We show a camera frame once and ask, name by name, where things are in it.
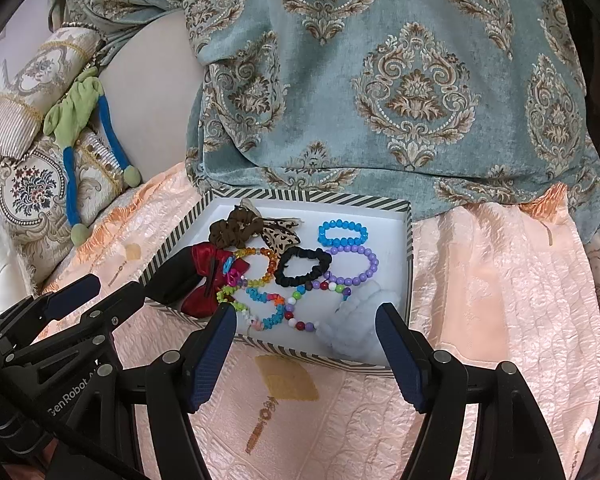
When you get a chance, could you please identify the light blue fluffy scrunchie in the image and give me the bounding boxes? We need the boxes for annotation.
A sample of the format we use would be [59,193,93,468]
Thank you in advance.
[316,282,396,361]

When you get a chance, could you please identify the pink quilted blanket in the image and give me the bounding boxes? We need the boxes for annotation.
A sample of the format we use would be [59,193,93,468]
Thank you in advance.
[40,162,600,480]

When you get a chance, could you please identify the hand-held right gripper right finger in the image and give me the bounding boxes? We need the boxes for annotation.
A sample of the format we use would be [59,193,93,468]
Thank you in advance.
[375,302,568,480]

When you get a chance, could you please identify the leopard print hair bow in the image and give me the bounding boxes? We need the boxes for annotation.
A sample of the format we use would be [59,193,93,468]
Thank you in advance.
[240,199,301,266]

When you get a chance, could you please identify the white cushion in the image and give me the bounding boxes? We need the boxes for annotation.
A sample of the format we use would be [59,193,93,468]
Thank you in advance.
[0,220,36,331]

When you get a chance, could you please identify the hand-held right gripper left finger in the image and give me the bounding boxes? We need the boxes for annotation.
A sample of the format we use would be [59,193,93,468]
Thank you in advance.
[112,303,238,480]

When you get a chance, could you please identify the green and blue plush toy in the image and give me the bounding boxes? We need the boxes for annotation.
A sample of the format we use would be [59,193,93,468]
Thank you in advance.
[42,67,143,246]

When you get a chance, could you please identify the black scrunchie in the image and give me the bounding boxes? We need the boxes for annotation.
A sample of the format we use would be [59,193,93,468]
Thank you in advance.
[274,246,333,288]

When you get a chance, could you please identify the floral embroidered cushion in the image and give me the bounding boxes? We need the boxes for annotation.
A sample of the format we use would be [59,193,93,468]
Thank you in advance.
[0,127,131,291]

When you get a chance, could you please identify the beige sofa cushion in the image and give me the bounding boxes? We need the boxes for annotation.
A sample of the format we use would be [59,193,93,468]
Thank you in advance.
[97,17,206,181]

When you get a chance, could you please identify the red bow hair clip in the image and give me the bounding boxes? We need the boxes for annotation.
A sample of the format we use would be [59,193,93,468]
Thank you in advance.
[180,242,236,318]

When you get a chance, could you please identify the colourful flower bead bracelet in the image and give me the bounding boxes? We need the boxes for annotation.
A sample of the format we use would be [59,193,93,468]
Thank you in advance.
[216,255,248,313]

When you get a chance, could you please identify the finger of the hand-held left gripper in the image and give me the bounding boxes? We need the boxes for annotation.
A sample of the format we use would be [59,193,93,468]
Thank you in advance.
[0,274,102,352]
[45,283,147,362]

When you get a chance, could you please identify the teal damask blanket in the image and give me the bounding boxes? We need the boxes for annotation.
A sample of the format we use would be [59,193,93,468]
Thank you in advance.
[62,0,600,246]

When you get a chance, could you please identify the purple bead bracelet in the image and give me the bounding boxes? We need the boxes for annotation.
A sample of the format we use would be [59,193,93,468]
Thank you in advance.
[322,245,381,291]

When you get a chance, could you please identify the multicolour round bead bracelet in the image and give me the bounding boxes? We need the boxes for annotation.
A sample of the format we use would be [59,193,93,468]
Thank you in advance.
[280,280,353,333]

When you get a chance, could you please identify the striped jewelry box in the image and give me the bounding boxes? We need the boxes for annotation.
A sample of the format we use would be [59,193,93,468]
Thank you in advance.
[140,189,414,372]

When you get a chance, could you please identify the rainbow translucent bead bracelet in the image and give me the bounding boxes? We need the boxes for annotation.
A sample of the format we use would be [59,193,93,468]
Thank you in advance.
[232,246,281,281]

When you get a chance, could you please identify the ornate bolster cushion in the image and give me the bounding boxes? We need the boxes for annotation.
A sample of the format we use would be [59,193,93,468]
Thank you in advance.
[0,25,106,166]

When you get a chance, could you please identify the blue star bead bracelet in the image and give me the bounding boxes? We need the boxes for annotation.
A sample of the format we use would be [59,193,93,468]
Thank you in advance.
[245,287,287,332]

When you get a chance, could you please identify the brown scrunchie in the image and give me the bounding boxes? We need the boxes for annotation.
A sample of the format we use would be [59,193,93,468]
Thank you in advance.
[209,207,263,248]

